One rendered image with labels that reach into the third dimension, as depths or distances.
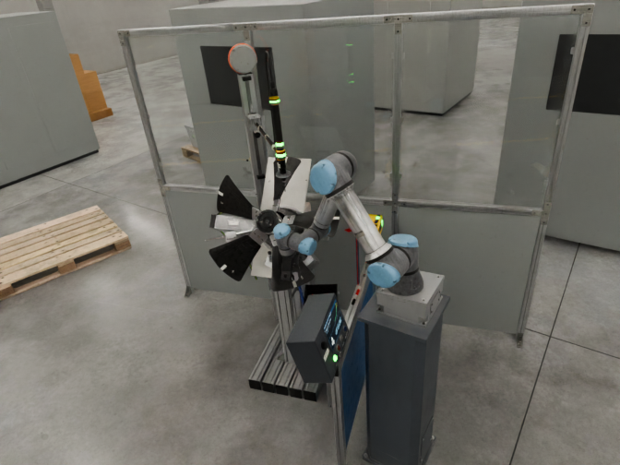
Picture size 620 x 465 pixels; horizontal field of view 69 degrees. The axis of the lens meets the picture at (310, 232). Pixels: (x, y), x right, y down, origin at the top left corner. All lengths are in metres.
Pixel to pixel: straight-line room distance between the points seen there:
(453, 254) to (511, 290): 0.44
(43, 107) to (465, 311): 6.30
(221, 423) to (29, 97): 5.71
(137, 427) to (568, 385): 2.61
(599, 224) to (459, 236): 1.75
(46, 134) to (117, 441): 5.40
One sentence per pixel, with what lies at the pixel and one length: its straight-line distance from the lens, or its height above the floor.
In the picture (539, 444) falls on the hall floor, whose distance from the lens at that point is 2.93.
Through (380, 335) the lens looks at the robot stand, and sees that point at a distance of 1.98.
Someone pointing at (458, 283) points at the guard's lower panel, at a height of 0.41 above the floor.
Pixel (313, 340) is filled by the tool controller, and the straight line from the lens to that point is 1.50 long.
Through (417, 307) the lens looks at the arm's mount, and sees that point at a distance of 1.87.
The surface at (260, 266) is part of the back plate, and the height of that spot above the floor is 0.88.
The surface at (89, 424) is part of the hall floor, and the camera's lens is 3.27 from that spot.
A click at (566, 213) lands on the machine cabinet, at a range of 4.43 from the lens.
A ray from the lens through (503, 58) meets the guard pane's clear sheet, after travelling 2.60.
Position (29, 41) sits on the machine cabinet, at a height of 1.73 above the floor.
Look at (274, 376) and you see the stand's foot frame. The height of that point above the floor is 0.08.
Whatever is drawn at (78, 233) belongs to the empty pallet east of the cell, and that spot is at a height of 0.15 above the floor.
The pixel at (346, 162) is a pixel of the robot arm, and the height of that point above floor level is 1.66.
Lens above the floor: 2.29
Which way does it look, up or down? 30 degrees down
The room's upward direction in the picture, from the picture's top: 5 degrees counter-clockwise
